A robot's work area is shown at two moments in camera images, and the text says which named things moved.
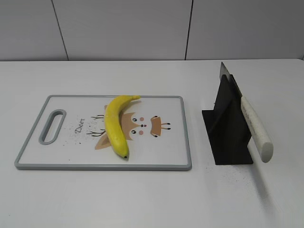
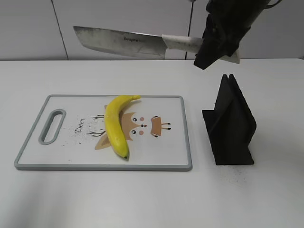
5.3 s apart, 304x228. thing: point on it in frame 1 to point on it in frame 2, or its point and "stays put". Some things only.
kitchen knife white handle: x=260 y=136 to x=152 y=44
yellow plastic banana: x=114 y=131 stays put
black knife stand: x=227 y=130 stays put
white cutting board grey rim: x=71 y=133 stays put
